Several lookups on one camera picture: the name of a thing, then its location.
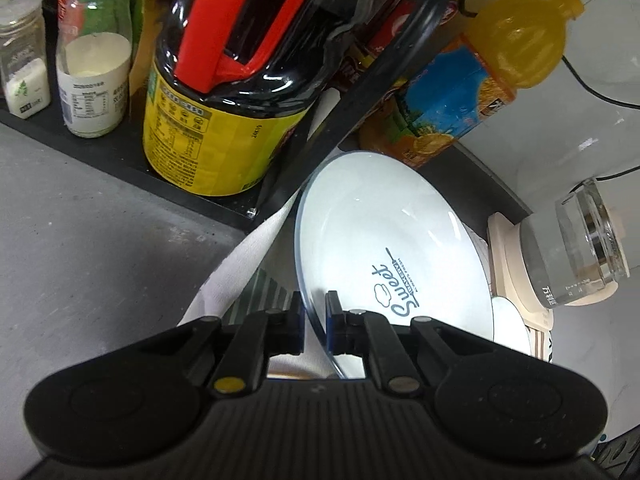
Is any white capped seasoning bottle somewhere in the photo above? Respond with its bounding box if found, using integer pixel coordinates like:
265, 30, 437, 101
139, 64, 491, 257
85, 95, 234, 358
56, 0, 133, 138

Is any small glass spice jar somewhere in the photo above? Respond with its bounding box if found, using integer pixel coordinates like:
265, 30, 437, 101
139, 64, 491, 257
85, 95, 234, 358
0, 0, 51, 120

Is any black metal kitchen rack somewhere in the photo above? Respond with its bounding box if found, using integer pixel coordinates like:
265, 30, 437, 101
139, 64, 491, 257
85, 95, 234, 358
0, 0, 453, 233

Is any glass electric kettle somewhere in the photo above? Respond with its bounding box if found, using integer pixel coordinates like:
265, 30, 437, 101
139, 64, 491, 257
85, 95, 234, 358
517, 177, 631, 307

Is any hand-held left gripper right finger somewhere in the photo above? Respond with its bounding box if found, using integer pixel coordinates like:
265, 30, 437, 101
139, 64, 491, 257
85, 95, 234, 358
325, 290, 456, 395

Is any orange juice bottle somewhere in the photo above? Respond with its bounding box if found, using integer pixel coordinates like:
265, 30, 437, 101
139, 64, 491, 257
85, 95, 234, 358
357, 0, 585, 168

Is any patterned fringed table cloth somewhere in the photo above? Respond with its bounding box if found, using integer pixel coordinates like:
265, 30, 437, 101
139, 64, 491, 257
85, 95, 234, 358
177, 190, 553, 381

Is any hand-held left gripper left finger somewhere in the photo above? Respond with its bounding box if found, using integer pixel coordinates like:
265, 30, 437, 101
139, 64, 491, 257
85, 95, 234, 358
182, 292, 307, 395

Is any white deep plate blue print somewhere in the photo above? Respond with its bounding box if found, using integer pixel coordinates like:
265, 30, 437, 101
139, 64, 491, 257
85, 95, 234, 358
295, 151, 496, 381

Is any plain white deep plate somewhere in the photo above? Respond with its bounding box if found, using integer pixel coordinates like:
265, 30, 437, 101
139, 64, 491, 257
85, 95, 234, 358
490, 297, 532, 357

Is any cream kettle base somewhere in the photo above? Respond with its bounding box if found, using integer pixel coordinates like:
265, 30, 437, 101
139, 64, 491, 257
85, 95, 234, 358
487, 212, 556, 332

